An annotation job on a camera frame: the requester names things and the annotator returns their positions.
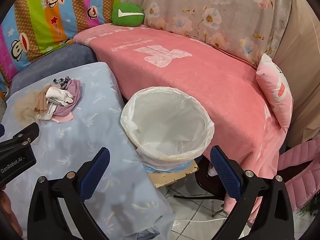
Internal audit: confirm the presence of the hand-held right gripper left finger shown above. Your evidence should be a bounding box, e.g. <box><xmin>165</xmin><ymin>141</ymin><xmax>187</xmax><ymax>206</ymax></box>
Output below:
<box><xmin>27</xmin><ymin>147</ymin><xmax>110</xmax><ymax>240</ymax></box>

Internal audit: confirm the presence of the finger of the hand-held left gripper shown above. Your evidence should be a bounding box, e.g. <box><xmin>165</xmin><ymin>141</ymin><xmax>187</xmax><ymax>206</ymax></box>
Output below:
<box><xmin>0</xmin><ymin>122</ymin><xmax>40</xmax><ymax>151</ymax></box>

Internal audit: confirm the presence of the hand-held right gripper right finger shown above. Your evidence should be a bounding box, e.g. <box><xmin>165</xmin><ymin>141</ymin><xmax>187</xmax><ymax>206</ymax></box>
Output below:
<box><xmin>210</xmin><ymin>145</ymin><xmax>295</xmax><ymax>240</ymax></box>

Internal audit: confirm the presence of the tan nylon stocking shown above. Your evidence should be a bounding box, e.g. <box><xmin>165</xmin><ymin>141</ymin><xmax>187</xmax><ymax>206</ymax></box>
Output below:
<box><xmin>14</xmin><ymin>85</ymin><xmax>54</xmax><ymax>122</ymax></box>

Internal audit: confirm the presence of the blue waste bin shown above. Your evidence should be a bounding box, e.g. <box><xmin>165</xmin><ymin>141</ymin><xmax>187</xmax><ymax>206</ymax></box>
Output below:
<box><xmin>144</xmin><ymin>160</ymin><xmax>194</xmax><ymax>173</ymax></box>

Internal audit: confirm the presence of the purple cloth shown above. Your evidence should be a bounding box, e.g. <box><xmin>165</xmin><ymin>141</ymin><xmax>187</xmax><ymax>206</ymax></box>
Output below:
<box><xmin>51</xmin><ymin>79</ymin><xmax>82</xmax><ymax>124</ymax></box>

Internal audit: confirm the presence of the white plastic bin bag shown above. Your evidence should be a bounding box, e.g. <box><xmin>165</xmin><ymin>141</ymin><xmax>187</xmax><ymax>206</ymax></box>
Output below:
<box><xmin>120</xmin><ymin>86</ymin><xmax>215</xmax><ymax>173</ymax></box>

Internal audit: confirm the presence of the person's left forearm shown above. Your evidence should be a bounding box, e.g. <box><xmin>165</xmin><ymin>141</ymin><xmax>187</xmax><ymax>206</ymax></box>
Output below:
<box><xmin>0</xmin><ymin>185</ymin><xmax>23</xmax><ymax>239</ymax></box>

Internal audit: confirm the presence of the light blue palm print sheet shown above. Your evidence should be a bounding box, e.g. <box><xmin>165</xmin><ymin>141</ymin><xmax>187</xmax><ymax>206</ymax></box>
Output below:
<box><xmin>0</xmin><ymin>62</ymin><xmax>175</xmax><ymax>240</ymax></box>

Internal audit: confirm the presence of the white cloth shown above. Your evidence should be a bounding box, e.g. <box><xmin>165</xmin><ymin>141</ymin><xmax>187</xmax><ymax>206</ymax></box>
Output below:
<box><xmin>37</xmin><ymin>89</ymin><xmax>74</xmax><ymax>120</ymax></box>

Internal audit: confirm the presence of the wooden stool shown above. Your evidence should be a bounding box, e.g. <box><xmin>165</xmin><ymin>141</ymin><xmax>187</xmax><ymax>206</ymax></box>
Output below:
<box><xmin>149</xmin><ymin>164</ymin><xmax>199</xmax><ymax>188</ymax></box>

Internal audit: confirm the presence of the leopard print scrunchie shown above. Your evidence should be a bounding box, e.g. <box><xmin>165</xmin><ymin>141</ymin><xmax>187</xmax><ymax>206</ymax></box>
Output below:
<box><xmin>53</xmin><ymin>76</ymin><xmax>72</xmax><ymax>90</ymax></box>

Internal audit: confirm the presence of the pink puffer jacket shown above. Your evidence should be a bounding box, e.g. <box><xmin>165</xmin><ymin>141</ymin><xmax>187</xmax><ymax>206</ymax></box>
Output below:
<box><xmin>277</xmin><ymin>136</ymin><xmax>320</xmax><ymax>212</ymax></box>

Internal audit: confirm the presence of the blue-grey cushion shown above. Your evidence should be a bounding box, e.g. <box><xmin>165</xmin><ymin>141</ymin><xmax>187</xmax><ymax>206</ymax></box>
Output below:
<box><xmin>9</xmin><ymin>42</ymin><xmax>97</xmax><ymax>94</ymax></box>

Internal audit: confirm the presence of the pink and white pillow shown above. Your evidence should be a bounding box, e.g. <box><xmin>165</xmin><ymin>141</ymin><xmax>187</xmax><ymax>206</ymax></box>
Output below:
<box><xmin>255</xmin><ymin>53</ymin><xmax>293</xmax><ymax>133</ymax></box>

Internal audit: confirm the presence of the pink blanket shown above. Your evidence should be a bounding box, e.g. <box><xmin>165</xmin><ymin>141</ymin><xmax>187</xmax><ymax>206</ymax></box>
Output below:
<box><xmin>73</xmin><ymin>24</ymin><xmax>285</xmax><ymax>228</ymax></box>

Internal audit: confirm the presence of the colourful monkey print quilt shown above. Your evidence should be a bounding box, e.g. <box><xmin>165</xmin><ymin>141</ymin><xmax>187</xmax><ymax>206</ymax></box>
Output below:
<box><xmin>0</xmin><ymin>0</ymin><xmax>123</xmax><ymax>98</ymax></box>

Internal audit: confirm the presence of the green pillow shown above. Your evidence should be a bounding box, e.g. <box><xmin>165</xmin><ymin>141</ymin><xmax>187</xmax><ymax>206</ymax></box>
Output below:
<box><xmin>111</xmin><ymin>2</ymin><xmax>145</xmax><ymax>27</ymax></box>

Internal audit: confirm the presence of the grey floral blanket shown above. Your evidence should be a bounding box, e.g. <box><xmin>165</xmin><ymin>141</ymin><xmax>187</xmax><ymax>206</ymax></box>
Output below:
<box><xmin>120</xmin><ymin>0</ymin><xmax>293</xmax><ymax>67</ymax></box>

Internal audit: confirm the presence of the black chair frame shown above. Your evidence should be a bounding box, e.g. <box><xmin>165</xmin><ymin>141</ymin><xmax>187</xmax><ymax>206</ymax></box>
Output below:
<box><xmin>174</xmin><ymin>155</ymin><xmax>230</xmax><ymax>218</ymax></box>

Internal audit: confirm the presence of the white cable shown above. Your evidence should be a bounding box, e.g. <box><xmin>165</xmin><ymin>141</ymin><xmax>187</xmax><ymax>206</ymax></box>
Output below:
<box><xmin>172</xmin><ymin>216</ymin><xmax>230</xmax><ymax>233</ymax></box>

